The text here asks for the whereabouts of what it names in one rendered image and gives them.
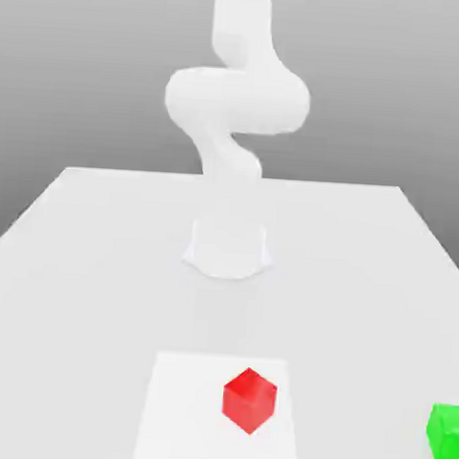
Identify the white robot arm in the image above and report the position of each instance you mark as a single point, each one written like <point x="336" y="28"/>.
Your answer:
<point x="237" y="100"/>

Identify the small red cube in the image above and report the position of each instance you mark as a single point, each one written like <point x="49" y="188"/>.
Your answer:
<point x="249" y="401"/>

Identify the small green cube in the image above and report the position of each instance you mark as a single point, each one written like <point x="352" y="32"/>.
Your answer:
<point x="446" y="434"/>

